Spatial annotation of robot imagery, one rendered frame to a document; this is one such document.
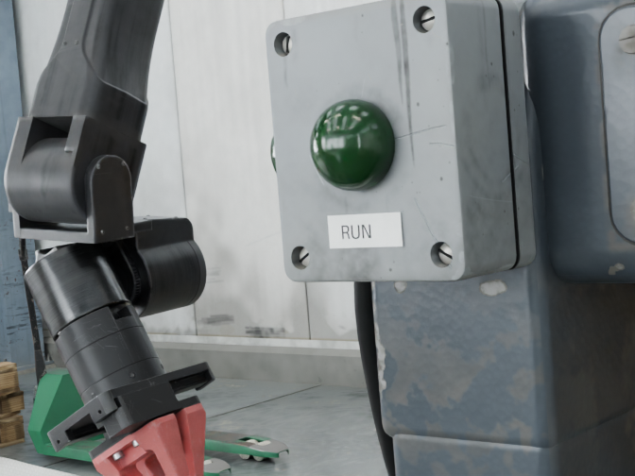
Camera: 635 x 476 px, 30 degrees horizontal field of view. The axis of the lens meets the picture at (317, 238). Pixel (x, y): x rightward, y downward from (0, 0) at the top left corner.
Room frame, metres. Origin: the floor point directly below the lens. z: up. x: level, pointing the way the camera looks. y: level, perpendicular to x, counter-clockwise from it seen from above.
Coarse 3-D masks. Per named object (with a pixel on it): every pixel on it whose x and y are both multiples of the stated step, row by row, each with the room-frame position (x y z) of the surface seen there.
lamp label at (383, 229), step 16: (336, 224) 0.39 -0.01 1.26; (352, 224) 0.39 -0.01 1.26; (368, 224) 0.39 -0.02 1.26; (384, 224) 0.38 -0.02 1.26; (400, 224) 0.38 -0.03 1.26; (336, 240) 0.39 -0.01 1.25; (352, 240) 0.39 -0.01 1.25; (368, 240) 0.39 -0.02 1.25; (384, 240) 0.38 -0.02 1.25; (400, 240) 0.38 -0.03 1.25
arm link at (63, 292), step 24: (120, 240) 0.82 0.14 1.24; (48, 264) 0.77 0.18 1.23; (72, 264) 0.77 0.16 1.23; (96, 264) 0.78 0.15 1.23; (120, 264) 0.82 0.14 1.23; (48, 288) 0.77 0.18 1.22; (72, 288) 0.77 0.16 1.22; (96, 288) 0.77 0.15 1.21; (120, 288) 0.78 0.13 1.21; (48, 312) 0.77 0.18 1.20; (72, 312) 0.76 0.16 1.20
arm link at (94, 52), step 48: (96, 0) 0.79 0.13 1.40; (144, 0) 0.81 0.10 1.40; (96, 48) 0.78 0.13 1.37; (144, 48) 0.81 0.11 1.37; (48, 96) 0.79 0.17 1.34; (96, 96) 0.77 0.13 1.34; (144, 96) 0.80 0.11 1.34; (48, 144) 0.78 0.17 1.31; (96, 144) 0.76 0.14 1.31; (144, 144) 0.80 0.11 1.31; (48, 192) 0.76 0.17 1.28
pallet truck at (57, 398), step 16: (32, 304) 5.99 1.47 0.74; (32, 320) 5.99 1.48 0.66; (32, 336) 5.99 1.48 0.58; (48, 384) 5.90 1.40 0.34; (64, 384) 5.88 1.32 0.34; (48, 400) 5.81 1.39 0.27; (64, 400) 5.85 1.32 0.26; (80, 400) 5.91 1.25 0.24; (32, 416) 5.80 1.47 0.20; (48, 416) 5.75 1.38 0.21; (64, 416) 5.81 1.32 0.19; (32, 432) 5.72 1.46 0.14; (208, 432) 5.66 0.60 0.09; (224, 432) 5.63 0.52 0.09; (48, 448) 5.65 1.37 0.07; (64, 448) 5.57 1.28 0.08; (80, 448) 5.53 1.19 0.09; (208, 448) 5.49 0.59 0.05; (224, 448) 5.42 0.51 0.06; (240, 448) 5.35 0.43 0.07; (256, 448) 5.30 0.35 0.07; (272, 448) 5.31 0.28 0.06; (208, 464) 5.06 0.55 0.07; (224, 464) 5.06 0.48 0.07
